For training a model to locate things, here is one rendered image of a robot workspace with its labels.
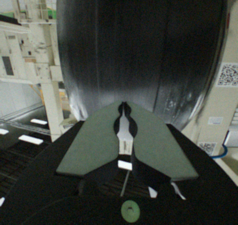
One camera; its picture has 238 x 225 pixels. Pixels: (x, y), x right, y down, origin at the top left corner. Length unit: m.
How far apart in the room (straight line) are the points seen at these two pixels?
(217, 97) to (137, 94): 0.36
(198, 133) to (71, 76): 0.48
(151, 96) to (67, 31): 0.16
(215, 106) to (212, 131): 0.10
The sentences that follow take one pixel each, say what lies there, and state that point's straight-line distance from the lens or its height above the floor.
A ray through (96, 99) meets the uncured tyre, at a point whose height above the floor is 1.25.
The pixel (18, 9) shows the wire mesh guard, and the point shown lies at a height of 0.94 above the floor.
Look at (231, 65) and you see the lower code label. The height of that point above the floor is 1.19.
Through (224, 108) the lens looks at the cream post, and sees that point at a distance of 0.56.
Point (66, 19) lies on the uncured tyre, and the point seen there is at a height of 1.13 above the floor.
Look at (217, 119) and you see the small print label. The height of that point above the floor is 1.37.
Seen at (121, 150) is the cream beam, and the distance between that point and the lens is 0.87.
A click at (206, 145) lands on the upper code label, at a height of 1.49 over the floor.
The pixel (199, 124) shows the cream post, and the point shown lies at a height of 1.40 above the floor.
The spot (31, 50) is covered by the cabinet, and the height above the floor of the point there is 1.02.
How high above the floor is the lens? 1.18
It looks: 21 degrees up
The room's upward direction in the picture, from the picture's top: 179 degrees counter-clockwise
